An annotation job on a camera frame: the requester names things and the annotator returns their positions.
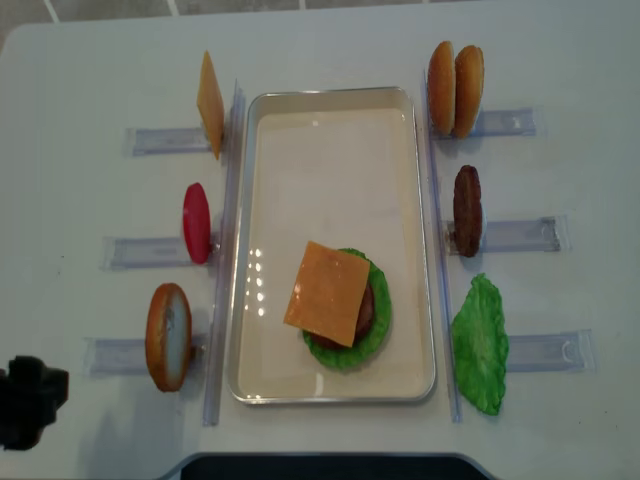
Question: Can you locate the bun slice lower left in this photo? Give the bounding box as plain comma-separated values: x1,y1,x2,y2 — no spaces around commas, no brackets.
145,283,192,392

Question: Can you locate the clear cheese holder strip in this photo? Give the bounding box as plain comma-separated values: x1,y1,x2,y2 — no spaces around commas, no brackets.
123,127,211,157

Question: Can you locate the brown meat patty on tray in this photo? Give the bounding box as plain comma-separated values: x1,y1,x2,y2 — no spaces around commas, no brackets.
310,283,375,350

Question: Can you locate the clear bun holder upper-right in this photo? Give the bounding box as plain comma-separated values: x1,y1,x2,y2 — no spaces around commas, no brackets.
429,105,545,141

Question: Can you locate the bun half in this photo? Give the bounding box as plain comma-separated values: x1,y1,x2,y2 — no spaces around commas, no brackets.
427,40,456,135
453,45,484,138

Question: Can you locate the long clear rail right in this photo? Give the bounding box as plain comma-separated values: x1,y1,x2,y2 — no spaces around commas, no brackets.
421,70,462,424

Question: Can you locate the upright brown meat patty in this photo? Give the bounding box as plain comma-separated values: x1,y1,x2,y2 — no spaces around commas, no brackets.
453,165,483,257

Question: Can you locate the long clear rail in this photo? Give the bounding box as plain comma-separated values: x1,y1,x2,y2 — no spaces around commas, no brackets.
421,70,462,424
203,81,246,427

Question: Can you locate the clear patty holder strip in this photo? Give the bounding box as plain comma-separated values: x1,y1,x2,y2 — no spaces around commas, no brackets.
478,216,571,254

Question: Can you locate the orange cheese slice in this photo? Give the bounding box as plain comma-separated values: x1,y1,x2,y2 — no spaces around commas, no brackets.
284,241,370,347
197,51,225,159

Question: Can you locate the upright green lettuce leaf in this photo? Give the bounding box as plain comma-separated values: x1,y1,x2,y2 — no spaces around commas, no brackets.
452,273,509,416

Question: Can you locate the clear bun holder lower-left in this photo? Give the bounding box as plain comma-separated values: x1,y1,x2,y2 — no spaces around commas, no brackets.
81,335,207,377

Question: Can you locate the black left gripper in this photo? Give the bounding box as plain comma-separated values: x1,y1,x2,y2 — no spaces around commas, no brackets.
1,356,69,450

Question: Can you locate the bun half upper left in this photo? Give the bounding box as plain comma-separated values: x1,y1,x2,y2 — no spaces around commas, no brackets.
427,40,456,135

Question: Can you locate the black robot base front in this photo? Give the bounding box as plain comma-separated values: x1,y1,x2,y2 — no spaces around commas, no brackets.
180,453,494,480

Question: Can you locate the long clear rail left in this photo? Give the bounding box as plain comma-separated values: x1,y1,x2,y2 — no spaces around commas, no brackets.
203,81,246,427

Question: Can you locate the clear tomato holder strip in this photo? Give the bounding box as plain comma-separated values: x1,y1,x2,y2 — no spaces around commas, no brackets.
100,237,196,271

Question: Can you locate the lettuce leaf on tray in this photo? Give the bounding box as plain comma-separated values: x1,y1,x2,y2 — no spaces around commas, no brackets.
302,248,392,371

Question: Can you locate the bun half upper right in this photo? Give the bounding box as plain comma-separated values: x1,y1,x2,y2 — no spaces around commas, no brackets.
453,45,484,138

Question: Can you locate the white metal tray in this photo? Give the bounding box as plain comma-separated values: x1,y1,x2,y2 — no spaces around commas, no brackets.
226,87,436,405

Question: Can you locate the clear lettuce holder strip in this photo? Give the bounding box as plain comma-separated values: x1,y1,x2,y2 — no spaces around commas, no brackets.
507,329,597,373

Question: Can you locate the red tomato slice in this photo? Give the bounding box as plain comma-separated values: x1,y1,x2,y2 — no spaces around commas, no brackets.
182,183,211,264

